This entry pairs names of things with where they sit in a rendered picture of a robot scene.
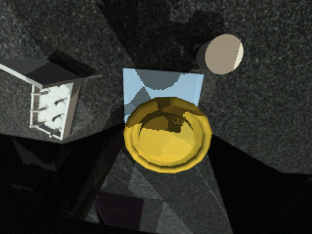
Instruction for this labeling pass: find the yellow plate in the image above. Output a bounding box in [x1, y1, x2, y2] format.
[123, 97, 212, 172]

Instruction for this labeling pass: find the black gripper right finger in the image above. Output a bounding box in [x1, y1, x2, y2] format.
[207, 134, 312, 234]

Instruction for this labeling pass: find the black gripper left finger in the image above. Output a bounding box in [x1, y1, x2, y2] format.
[0, 123, 126, 220]

